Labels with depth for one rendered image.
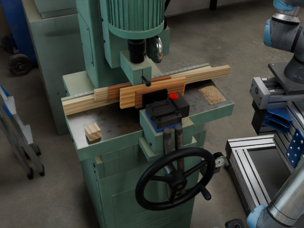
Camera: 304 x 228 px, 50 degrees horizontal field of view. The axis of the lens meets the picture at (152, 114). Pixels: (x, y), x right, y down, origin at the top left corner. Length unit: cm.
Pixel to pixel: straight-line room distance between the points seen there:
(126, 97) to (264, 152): 118
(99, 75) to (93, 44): 14
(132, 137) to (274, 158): 115
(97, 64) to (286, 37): 81
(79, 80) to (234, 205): 116
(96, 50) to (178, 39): 227
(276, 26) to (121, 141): 84
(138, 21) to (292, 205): 64
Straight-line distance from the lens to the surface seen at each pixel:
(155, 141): 103
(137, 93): 111
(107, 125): 114
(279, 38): 155
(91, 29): 125
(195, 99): 125
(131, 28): 99
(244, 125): 254
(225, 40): 354
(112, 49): 119
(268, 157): 207
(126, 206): 143
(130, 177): 129
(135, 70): 110
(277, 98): 161
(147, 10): 98
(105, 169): 120
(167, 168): 111
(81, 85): 151
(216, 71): 134
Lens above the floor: 169
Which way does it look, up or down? 42 degrees down
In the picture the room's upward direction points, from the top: 1 degrees clockwise
